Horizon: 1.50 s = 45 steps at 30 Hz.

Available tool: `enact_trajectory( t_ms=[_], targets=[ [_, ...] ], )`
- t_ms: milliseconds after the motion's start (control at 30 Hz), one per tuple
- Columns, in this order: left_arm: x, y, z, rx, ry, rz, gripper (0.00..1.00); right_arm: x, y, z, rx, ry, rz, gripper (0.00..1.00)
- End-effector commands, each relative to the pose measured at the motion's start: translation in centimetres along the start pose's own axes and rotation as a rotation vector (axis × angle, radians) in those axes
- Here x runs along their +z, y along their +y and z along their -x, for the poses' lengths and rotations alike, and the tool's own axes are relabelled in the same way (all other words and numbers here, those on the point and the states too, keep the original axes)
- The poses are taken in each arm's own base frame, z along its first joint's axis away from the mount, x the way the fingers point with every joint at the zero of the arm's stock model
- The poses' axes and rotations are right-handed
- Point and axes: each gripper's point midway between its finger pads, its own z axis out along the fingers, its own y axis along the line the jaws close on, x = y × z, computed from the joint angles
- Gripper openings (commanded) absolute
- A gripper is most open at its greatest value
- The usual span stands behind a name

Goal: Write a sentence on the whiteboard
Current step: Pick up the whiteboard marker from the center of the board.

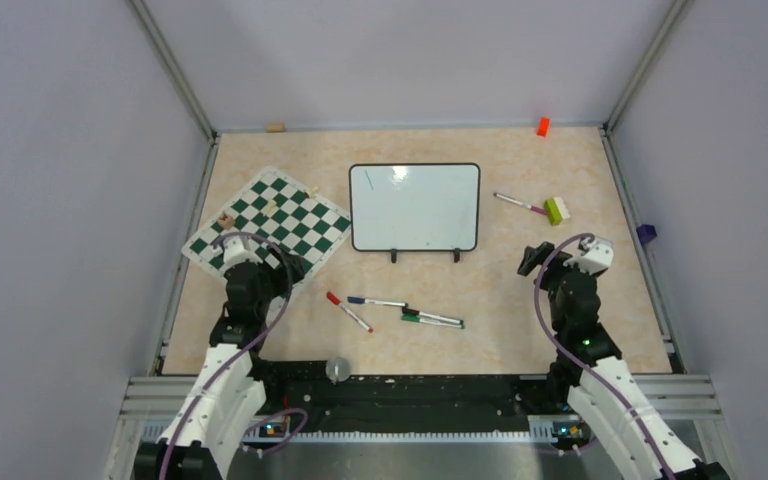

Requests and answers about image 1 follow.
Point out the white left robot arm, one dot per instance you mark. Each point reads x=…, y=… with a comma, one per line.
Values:
x=205, y=434

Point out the green cap marker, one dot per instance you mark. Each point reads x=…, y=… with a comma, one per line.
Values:
x=432, y=322

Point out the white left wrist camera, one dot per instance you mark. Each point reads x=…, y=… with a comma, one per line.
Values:
x=235, y=251

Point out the light wooden chess pawn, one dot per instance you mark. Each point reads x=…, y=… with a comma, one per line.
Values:
x=269, y=209

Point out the grey round knob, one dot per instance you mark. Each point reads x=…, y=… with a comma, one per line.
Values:
x=338, y=370

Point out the blue cap marker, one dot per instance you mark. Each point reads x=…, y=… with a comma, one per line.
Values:
x=370, y=301

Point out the purple cap marker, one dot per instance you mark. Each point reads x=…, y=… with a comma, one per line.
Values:
x=519, y=203

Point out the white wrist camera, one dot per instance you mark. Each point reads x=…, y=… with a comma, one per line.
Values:
x=596, y=255
x=235, y=251

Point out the green white chess mat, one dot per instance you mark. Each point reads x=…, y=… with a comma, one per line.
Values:
x=312, y=228

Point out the orange toy block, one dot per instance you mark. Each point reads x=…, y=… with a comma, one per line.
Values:
x=543, y=127

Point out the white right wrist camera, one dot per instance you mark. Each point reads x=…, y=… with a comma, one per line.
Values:
x=596, y=255

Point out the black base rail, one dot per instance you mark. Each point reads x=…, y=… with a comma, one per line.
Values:
x=402, y=404

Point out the purple toy block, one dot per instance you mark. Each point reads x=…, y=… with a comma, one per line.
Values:
x=646, y=233

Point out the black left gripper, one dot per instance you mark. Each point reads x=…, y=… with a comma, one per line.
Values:
x=279, y=274

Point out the brown wooden chess piece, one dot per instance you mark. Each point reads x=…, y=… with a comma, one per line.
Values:
x=225, y=221

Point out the green white toy brick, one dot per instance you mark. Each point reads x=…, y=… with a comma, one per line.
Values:
x=556, y=211

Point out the red cap marker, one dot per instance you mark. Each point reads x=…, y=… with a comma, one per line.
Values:
x=355, y=317

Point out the white whiteboard black frame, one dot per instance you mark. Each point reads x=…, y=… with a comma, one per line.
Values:
x=415, y=207

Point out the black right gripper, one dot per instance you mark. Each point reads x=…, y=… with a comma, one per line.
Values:
x=533, y=257

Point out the black cap marker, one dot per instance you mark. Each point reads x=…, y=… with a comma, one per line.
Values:
x=429, y=316

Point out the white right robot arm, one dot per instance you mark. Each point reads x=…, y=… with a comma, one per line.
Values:
x=589, y=374

